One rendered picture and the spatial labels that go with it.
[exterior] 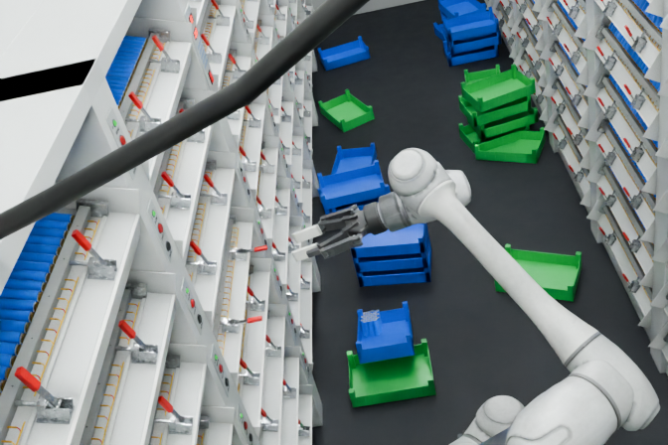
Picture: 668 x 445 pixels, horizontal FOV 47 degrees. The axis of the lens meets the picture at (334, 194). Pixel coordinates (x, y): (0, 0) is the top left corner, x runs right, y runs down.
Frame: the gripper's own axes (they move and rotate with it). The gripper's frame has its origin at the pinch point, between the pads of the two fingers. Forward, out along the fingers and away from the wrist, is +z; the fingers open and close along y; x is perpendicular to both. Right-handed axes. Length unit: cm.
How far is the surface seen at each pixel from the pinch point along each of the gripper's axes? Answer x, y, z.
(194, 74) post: 39, 30, 13
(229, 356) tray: -7.5, -20.9, 22.7
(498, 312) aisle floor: -114, 71, -29
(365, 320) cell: -95, 70, 19
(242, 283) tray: -8.1, 4.2, 21.7
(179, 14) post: 54, 30, 8
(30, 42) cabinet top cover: 74, -16, 19
